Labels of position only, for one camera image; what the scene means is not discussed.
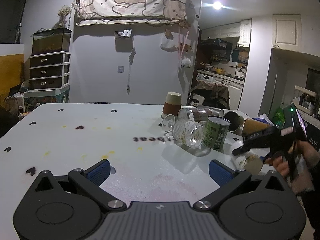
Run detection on brown cardboard cup lying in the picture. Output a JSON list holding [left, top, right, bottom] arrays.
[[242, 118, 271, 136]]

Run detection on clear ribbed stemmed glass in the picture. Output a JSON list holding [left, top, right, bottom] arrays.
[[162, 114, 204, 148]]

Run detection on wall socket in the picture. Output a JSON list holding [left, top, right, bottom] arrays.
[[118, 66, 124, 73]]

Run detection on glass terrarium tank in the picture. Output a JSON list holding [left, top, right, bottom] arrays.
[[31, 27, 72, 55]]

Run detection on green plastic bag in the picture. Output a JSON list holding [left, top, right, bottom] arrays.
[[272, 108, 285, 128]]

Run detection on white plastic bag hanging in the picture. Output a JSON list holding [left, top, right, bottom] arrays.
[[160, 36, 176, 53]]

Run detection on person's right hand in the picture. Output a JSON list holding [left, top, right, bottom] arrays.
[[266, 140, 319, 194]]

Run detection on dried flower vase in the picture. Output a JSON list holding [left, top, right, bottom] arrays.
[[53, 5, 72, 29]]

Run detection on white upper kitchen cabinet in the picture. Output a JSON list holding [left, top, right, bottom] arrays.
[[239, 19, 252, 48]]

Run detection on green tin can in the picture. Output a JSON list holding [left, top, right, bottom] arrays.
[[203, 115, 231, 151]]

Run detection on clear glass cup lying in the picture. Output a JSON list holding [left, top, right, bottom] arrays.
[[177, 106, 223, 124]]

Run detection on white paper cup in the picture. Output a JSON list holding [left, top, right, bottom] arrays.
[[230, 141, 263, 175]]

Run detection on chair with draped cloth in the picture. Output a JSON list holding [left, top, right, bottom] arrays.
[[190, 80, 230, 109]]

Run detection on brown paper cup upside down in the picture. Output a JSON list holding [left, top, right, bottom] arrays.
[[161, 92, 182, 119]]

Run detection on wall-mounted small shelf box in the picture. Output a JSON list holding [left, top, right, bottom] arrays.
[[114, 29, 132, 40]]

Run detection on white plush toy hanging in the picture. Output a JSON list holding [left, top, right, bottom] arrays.
[[179, 58, 192, 69]]

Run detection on white drawer cabinet dark drawers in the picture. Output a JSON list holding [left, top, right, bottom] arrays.
[[29, 51, 71, 90]]

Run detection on white kitchen counter appliance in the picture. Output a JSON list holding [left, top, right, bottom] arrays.
[[196, 72, 214, 82]]

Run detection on cartoon bear patterned quilt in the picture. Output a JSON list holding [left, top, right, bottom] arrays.
[[74, 0, 190, 28]]

